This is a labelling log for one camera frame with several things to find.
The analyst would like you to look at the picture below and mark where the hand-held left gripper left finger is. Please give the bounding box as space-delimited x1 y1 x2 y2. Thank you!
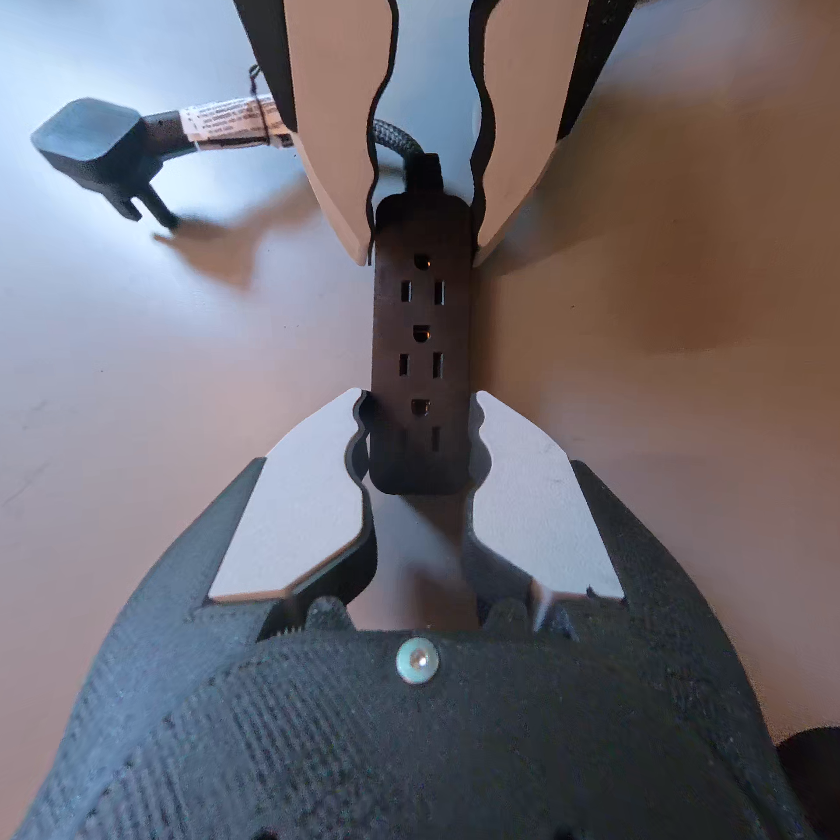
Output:
207 387 380 608

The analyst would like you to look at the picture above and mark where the black power strip cord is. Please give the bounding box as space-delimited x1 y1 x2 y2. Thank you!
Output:
29 94 442 232

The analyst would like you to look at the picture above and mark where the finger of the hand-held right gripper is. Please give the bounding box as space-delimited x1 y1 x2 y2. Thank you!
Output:
468 0 590 268
282 0 401 268

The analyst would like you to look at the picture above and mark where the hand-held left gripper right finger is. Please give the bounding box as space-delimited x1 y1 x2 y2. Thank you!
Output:
465 390 626 601

